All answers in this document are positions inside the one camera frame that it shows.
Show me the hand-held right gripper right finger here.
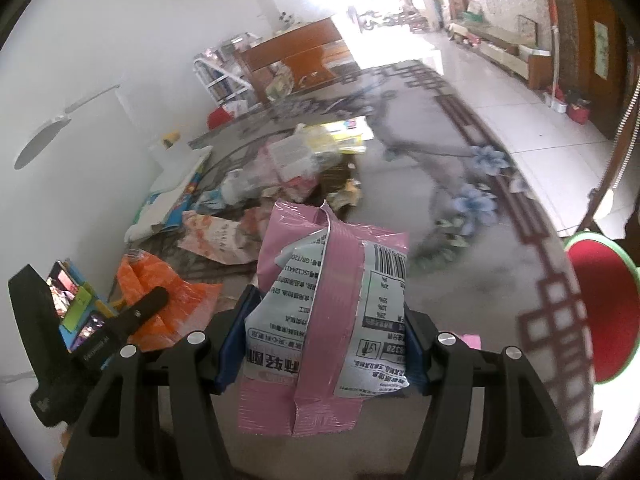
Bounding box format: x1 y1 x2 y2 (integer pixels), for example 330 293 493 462
402 305 581 480

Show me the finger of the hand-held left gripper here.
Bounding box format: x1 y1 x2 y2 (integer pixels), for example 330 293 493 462
107 287 171 346

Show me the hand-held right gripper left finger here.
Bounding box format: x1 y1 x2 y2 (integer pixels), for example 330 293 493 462
55 285 263 480

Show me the orange plastic bag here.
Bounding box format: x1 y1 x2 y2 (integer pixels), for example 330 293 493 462
107 252 223 353

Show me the pink grey snack packet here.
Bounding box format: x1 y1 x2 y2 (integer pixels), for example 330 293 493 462
236 200 412 437

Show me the red basin with green rim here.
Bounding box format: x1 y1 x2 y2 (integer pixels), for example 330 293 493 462
562 231 640 386

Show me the blue printed box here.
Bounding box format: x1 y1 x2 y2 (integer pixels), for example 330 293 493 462
45 259 116 353

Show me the floral paper packet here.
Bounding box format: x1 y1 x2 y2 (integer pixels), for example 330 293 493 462
177 207 273 266

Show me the white blue printed bag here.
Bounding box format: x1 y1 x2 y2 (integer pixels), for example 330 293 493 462
125 145 216 241

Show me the white bottle with yellow cap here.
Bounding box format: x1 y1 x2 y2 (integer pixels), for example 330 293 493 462
150 131 183 171

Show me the pile of crumpled wrappers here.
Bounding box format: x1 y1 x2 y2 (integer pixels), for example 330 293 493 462
195 122 366 221

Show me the white desk lamp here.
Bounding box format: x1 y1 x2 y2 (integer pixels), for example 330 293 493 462
14 84 121 171

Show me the red bag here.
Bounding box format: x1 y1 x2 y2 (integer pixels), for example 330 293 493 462
206 105 236 131

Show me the yellow packaging box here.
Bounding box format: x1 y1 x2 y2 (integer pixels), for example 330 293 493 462
320 116 375 156

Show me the carved wooden chair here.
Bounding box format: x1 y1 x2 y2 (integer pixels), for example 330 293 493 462
580 75 640 241

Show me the wooden sideboard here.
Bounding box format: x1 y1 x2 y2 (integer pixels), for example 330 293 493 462
235 17 358 106

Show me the red bucket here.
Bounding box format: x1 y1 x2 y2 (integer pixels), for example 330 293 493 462
567 92 593 125

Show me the white low table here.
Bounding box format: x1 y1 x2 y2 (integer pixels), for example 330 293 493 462
417 49 447 76

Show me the beige television cabinet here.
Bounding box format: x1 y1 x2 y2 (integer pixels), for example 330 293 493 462
450 12 556 88

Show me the white red pole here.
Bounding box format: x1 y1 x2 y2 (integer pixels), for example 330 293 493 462
545 0 563 107

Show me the wooden door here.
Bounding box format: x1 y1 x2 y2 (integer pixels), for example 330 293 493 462
565 0 632 141

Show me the white wire rack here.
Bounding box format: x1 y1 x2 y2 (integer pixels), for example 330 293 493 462
194 35 261 108

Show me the white bead cord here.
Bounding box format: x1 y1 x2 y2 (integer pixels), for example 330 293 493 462
602 72 640 196

